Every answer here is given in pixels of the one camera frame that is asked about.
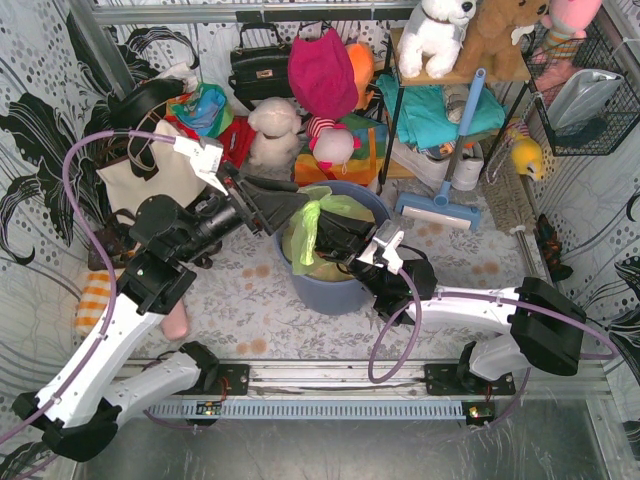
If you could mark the orange checked towel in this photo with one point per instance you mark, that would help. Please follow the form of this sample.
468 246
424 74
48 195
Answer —
93 301

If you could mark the green trash bag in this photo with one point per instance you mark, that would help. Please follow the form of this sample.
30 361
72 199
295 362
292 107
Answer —
303 233

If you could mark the pink plush toy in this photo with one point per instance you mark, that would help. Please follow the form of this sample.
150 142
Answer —
566 24

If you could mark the black leather handbag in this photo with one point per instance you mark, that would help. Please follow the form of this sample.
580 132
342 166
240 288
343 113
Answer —
260 73

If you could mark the yellow duck plush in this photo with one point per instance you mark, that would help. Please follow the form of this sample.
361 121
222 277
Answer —
526 154

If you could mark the white pink plush doll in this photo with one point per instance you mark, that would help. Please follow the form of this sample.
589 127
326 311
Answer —
331 143

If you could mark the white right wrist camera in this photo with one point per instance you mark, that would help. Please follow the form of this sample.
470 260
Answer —
381 251

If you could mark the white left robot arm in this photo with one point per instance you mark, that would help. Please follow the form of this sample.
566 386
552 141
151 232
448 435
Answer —
82 408

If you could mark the colourful scarf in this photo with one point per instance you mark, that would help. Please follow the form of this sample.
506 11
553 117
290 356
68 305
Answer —
205 112

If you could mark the white dog plush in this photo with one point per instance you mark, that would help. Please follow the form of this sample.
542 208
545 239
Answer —
432 37

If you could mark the red cloth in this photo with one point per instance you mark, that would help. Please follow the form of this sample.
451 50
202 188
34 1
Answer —
236 141

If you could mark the rainbow striped bag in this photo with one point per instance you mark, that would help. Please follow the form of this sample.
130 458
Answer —
364 165

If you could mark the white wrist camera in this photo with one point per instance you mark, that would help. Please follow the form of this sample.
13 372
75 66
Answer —
205 156
381 251

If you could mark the black orange butterfly toy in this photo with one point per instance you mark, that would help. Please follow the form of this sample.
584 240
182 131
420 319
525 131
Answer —
551 249

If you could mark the pink case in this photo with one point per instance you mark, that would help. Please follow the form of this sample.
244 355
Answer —
176 324

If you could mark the silver foil pouch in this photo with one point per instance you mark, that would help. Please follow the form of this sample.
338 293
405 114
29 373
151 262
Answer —
582 97

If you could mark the black wire basket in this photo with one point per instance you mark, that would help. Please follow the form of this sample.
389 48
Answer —
605 132

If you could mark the blue trash bin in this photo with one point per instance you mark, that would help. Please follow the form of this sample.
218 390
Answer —
343 297

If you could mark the magenta cloth bag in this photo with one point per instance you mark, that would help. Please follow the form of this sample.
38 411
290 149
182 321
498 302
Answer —
321 76

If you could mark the beige chenille mop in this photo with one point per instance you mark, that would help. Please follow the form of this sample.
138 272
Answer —
508 199

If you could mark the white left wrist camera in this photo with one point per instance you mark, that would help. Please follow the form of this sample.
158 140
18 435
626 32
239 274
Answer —
205 156

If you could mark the cream canvas tote bag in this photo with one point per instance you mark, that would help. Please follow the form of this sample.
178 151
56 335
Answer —
174 178

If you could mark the brown bear plush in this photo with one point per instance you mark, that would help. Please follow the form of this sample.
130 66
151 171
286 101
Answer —
495 31

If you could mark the white lamb plush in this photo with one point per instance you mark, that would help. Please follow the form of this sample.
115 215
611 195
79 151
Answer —
276 124

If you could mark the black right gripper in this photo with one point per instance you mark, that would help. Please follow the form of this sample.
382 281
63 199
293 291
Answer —
364 248

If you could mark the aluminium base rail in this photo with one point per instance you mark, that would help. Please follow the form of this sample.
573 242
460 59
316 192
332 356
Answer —
338 391

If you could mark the blue lint roller mop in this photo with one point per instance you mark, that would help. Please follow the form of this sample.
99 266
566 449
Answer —
439 209

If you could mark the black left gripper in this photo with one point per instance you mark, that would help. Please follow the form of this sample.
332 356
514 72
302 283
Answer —
245 203

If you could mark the teal folded cloth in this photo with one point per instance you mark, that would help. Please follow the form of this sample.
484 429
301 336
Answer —
422 121

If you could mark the black hat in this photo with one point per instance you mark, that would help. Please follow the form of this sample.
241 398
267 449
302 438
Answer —
138 110

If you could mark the orange plush toy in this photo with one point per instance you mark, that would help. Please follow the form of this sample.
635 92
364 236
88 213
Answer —
362 61

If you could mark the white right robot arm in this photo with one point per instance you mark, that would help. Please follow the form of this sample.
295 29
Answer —
535 326

